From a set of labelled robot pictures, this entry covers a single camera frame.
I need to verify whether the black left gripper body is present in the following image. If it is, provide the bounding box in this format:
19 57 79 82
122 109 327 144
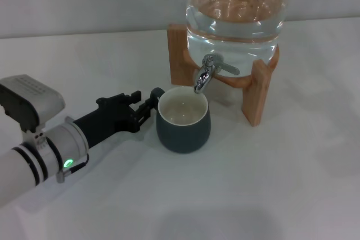
73 101 139 150

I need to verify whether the dark teal ceramic mug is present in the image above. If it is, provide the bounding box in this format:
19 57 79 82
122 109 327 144
150 87 212 154

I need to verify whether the clear glass water dispenser jar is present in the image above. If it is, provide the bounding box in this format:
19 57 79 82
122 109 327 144
185 0 287 79

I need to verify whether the wooden dispenser stand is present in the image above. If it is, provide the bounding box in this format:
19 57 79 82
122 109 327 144
166 24 281 127

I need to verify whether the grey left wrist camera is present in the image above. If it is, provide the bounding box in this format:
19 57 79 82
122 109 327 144
0 74 66 134

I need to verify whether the left arm connector cable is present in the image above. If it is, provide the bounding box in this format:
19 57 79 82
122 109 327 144
56 154 90 184

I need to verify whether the chrome faucet tap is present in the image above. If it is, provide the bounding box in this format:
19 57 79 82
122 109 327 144
193 53 241 94

